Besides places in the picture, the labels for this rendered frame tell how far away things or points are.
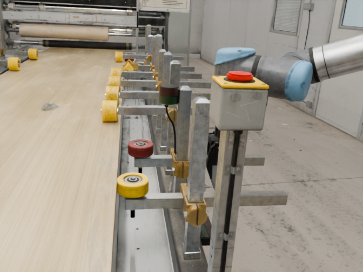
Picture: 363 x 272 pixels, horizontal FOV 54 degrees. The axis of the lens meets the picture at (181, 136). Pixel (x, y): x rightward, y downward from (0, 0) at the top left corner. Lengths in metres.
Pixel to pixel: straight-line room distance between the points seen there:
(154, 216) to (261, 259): 1.03
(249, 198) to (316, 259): 1.37
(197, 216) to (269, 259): 1.35
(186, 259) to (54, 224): 0.38
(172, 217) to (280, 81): 0.56
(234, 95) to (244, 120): 0.04
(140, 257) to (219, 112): 0.69
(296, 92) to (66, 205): 0.55
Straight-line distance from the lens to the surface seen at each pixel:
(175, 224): 1.12
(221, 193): 0.60
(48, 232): 0.76
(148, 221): 1.28
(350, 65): 0.94
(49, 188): 0.92
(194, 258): 0.99
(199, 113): 0.81
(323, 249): 2.41
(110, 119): 1.35
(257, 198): 1.00
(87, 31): 3.61
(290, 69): 0.82
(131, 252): 1.14
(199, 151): 0.85
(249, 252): 2.24
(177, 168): 1.10
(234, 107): 0.53
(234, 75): 0.54
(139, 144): 1.14
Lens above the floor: 1.32
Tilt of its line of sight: 20 degrees down
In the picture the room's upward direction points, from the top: 3 degrees clockwise
